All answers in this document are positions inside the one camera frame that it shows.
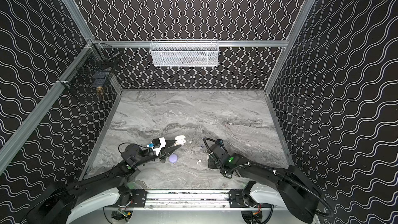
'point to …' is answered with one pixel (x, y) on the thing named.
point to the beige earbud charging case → (180, 140)
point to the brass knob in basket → (99, 88)
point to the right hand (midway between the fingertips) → (212, 161)
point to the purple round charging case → (173, 157)
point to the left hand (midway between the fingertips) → (181, 144)
